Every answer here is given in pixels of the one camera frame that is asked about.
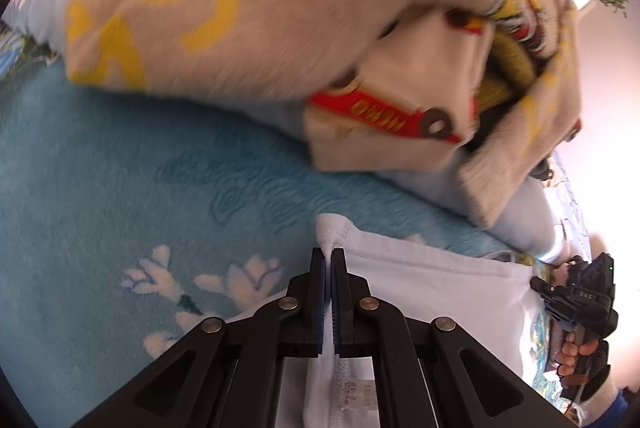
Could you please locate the person's right hand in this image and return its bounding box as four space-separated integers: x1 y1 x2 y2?
555 338 612 401

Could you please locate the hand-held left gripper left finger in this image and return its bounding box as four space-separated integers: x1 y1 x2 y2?
75 248 329 428

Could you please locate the light blue shirt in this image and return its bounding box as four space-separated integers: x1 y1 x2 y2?
225 214 548 428

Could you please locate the beige sweater with yellow letters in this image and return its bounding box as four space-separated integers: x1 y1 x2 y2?
65 0 586 229

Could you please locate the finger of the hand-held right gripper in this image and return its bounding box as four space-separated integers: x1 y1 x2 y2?
530 275 563 297
544 297 572 325

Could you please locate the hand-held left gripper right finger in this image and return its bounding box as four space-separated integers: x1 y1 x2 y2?
331 249 576 428

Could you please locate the person's right forearm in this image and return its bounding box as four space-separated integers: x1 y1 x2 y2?
575 378 632 428

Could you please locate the yellow-green knit sweater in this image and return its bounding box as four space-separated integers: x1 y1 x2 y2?
475 0 556 109

